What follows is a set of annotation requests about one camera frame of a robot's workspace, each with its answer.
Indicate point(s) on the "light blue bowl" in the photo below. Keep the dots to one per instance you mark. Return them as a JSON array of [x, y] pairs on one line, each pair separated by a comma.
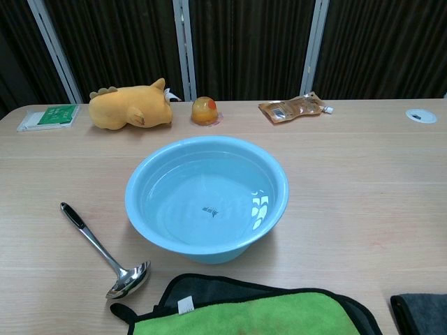
[[181, 209]]

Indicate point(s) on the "orange fruit jelly cup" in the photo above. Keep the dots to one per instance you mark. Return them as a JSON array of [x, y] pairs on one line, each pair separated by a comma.
[[204, 111]]

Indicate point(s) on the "yellow plush toy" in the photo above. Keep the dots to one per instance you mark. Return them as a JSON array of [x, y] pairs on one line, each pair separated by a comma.
[[122, 110]]

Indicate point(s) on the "green microfiber cloth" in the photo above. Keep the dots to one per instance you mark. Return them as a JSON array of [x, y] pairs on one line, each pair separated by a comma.
[[265, 314]]

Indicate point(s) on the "dark grey folded cloth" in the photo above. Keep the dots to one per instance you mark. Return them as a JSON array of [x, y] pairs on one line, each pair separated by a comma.
[[422, 314]]

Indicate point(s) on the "green and white packet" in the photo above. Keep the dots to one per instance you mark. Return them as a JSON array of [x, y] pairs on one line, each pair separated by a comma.
[[49, 118]]

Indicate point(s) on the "silver metal ladle spoon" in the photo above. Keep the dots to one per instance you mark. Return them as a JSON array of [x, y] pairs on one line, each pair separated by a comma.
[[99, 245]]

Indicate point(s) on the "brown sauce pouch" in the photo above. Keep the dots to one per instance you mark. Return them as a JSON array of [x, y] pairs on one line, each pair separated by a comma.
[[293, 108]]

